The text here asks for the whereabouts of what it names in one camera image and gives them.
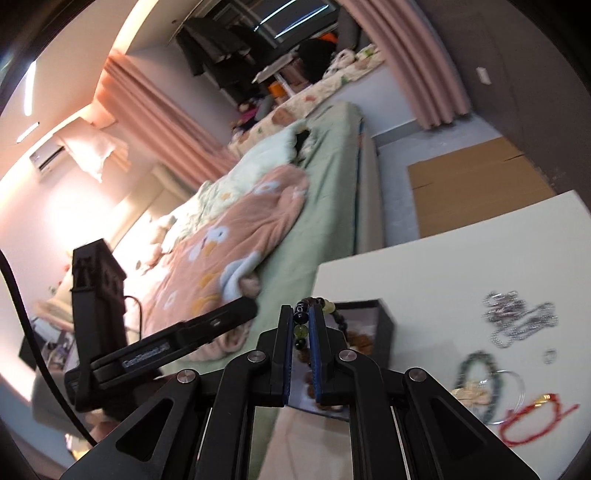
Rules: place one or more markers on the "white air conditioner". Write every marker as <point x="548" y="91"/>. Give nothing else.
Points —
<point x="46" y="157"/>

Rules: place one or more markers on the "black bag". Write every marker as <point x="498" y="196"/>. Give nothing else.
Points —
<point x="318" y="57"/>

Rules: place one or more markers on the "beige bed headboard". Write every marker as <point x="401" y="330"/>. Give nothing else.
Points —
<point x="154" y="191"/>

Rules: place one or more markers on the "dark hanging clothes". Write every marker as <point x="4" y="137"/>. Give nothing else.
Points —
<point x="217" y="46"/>

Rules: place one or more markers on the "light green quilt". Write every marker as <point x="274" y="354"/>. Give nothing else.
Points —
<point x="258" y="157"/>

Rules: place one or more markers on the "grey pillow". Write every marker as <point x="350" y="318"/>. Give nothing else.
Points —
<point x="351" y="27"/>

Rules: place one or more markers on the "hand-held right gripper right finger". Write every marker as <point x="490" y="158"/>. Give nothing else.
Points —
<point x="316" y="355"/>

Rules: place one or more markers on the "pink duck print blanket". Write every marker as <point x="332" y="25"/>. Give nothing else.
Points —
<point x="249" y="221"/>

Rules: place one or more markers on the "bed with green sheet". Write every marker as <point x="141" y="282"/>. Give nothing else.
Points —
<point x="323" y="194"/>

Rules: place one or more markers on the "pink curtain beside air conditioner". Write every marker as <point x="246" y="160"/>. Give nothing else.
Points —
<point x="161" y="120"/>

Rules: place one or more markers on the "dark pink plush toy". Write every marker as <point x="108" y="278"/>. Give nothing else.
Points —
<point x="249" y="109"/>

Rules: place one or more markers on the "beige flower hair clip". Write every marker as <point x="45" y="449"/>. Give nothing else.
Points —
<point x="471" y="393"/>

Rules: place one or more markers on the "black jewelry box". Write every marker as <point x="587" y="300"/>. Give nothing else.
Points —
<point x="385" y="339"/>

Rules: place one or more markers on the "white wall socket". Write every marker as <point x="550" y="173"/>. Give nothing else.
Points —
<point x="483" y="76"/>

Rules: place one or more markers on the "white low table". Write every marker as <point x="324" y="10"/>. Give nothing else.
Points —
<point x="415" y="277"/>

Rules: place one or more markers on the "small white folding table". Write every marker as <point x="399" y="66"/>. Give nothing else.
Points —
<point x="272" y="70"/>

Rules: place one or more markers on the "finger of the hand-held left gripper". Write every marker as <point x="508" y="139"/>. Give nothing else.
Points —
<point x="217" y="318"/>

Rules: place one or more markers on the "bear print window seat cushion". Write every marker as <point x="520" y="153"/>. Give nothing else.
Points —
<point x="314" y="94"/>

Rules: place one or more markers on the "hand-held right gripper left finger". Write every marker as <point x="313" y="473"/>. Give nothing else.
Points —
<point x="290" y="355"/>

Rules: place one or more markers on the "beige hanging cloth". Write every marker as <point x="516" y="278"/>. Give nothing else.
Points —
<point x="94" y="147"/>

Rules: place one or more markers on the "white plush toy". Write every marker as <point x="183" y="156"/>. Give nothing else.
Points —
<point x="341" y="60"/>

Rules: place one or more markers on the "pink curtain beside dark wall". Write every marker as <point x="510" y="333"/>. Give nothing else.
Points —
<point x="415" y="69"/>

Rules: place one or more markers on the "window with dark frame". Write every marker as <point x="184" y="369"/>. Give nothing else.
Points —
<point x="295" y="18"/>

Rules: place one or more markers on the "pale pink plush toy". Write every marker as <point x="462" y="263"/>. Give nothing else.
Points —
<point x="157" y="249"/>

